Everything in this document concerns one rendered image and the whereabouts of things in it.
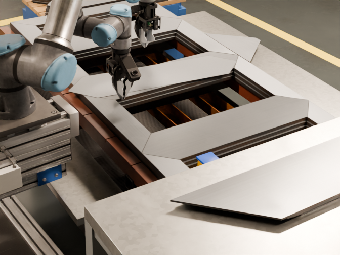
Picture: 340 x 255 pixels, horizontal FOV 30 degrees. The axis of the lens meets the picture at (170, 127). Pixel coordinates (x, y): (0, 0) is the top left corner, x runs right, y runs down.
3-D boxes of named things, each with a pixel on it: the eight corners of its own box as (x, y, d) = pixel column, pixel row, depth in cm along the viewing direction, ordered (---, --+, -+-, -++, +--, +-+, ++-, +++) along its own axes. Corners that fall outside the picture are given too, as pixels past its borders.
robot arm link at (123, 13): (104, 8, 219) (115, 0, 226) (104, 38, 225) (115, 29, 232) (125, 12, 217) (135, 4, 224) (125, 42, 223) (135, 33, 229)
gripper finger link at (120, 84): (117, 93, 243) (116, 72, 239) (124, 100, 239) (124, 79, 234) (109, 95, 242) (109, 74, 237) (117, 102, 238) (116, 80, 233)
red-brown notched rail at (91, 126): (8, 37, 302) (7, 26, 299) (202, 240, 189) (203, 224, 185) (0, 39, 301) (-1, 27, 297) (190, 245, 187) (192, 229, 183)
